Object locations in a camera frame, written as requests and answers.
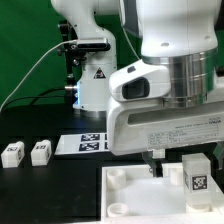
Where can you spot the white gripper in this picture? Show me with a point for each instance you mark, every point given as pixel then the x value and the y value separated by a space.
pixel 166 105

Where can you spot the white square tabletop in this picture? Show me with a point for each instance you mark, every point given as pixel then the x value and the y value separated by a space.
pixel 132 195

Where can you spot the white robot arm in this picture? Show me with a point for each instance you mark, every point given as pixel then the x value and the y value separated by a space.
pixel 169 30

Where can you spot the white sheet with tags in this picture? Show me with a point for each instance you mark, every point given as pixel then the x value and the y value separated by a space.
pixel 82 144

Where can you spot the black camera stand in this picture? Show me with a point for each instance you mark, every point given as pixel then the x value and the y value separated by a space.
pixel 66 32

